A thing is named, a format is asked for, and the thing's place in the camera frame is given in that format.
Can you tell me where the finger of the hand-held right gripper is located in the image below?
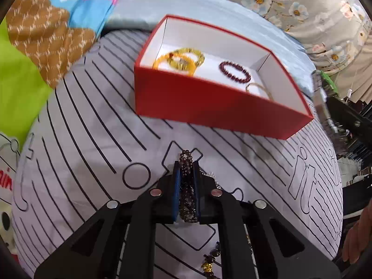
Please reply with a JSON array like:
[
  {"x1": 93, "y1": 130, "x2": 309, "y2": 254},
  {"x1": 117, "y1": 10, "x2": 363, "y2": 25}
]
[
  {"x1": 327, "y1": 96, "x2": 372, "y2": 130},
  {"x1": 334, "y1": 131, "x2": 372, "y2": 163}
]

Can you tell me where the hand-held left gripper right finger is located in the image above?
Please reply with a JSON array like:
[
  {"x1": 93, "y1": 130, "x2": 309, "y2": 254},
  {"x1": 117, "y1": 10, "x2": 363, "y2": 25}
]
[{"x1": 193, "y1": 160, "x2": 340, "y2": 279}]

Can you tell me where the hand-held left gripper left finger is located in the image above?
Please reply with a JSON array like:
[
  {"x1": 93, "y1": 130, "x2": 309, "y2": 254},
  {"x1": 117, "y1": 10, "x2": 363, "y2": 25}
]
[{"x1": 34, "y1": 160, "x2": 181, "y2": 279}]

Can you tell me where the purple bead bracelet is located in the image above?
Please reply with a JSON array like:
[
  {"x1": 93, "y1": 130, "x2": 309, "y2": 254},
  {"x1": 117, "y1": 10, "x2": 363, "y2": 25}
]
[{"x1": 178, "y1": 149, "x2": 218, "y2": 224}]

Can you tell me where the silver wrist watch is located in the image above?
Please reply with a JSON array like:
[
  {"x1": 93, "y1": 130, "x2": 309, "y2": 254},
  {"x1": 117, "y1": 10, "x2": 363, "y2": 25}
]
[{"x1": 312, "y1": 71, "x2": 330, "y2": 131}]

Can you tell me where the red cardboard box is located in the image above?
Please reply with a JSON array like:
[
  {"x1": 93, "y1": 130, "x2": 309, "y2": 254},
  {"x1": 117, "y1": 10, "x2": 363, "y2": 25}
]
[{"x1": 134, "y1": 14, "x2": 315, "y2": 140}]

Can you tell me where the gold bangle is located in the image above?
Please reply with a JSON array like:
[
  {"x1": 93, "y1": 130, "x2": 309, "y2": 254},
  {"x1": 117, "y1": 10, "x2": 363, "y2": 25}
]
[{"x1": 246, "y1": 83, "x2": 274, "y2": 99}]

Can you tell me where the dark red bead bracelet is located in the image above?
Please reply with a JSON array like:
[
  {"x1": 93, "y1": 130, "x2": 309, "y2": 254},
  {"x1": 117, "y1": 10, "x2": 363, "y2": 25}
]
[{"x1": 219, "y1": 60, "x2": 252, "y2": 84}]

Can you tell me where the orange-yellow bead bracelet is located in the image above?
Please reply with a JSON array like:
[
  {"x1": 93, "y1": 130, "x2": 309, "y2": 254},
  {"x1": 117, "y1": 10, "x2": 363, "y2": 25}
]
[{"x1": 153, "y1": 54, "x2": 198, "y2": 76}]

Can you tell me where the yellow amber chunky bracelet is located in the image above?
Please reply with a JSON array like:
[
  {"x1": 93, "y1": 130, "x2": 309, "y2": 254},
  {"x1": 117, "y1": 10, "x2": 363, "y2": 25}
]
[{"x1": 171, "y1": 47, "x2": 205, "y2": 67}]

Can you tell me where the person's right hand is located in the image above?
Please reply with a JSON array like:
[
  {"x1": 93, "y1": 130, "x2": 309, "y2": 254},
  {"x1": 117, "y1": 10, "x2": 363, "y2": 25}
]
[{"x1": 342, "y1": 209, "x2": 372, "y2": 265}]

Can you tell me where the green plastic object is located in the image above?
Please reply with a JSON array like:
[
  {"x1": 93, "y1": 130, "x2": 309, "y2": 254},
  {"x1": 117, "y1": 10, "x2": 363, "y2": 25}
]
[{"x1": 321, "y1": 71, "x2": 338, "y2": 93}]

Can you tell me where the beige curtain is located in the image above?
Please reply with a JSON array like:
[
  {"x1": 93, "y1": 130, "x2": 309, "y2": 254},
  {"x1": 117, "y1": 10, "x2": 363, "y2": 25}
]
[{"x1": 317, "y1": 20, "x2": 372, "y2": 102}]

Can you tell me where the grey floral sheet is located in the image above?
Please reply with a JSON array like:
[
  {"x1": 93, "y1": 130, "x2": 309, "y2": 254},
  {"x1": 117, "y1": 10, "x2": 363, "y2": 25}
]
[{"x1": 119, "y1": 0, "x2": 372, "y2": 73}]

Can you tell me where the grey striped bed sheet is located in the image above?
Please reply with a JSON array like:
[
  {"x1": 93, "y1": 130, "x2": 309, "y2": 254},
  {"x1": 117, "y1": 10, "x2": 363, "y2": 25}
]
[{"x1": 12, "y1": 30, "x2": 345, "y2": 279}]

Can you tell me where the colourful cartoon printed blanket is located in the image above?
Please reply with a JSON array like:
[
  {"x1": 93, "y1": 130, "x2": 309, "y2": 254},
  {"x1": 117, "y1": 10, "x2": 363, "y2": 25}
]
[{"x1": 0, "y1": 0, "x2": 121, "y2": 256}]

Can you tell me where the dark brown bead bracelet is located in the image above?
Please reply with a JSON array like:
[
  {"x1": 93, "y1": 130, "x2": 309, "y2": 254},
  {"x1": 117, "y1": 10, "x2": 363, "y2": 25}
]
[{"x1": 200, "y1": 241, "x2": 223, "y2": 279}]

